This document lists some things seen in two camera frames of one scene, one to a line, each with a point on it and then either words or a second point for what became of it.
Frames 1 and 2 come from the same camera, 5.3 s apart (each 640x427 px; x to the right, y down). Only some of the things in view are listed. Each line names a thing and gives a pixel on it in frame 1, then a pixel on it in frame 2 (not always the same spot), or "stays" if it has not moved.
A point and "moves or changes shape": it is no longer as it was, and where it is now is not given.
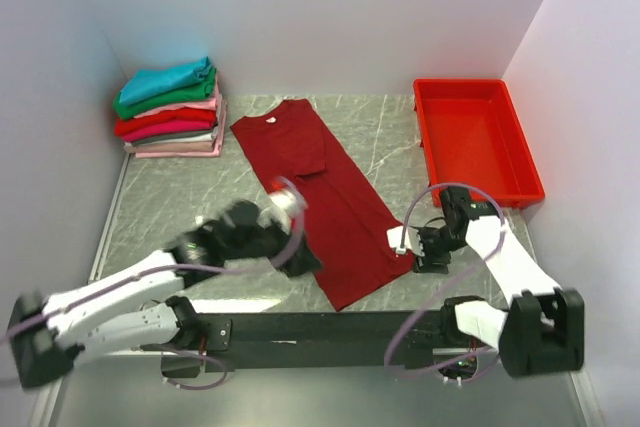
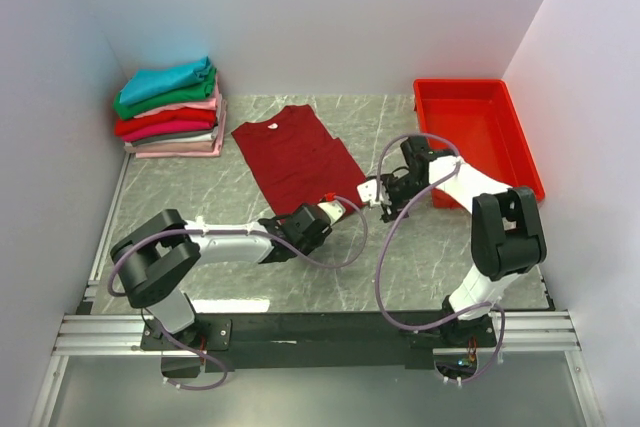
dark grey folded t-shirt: [142, 142] stays
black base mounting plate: [316, 340] stays
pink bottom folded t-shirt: [198, 154] stays
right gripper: [425, 264] to [391, 213]
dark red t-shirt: [360, 260] moves or changes shape
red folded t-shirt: [166, 115] stays
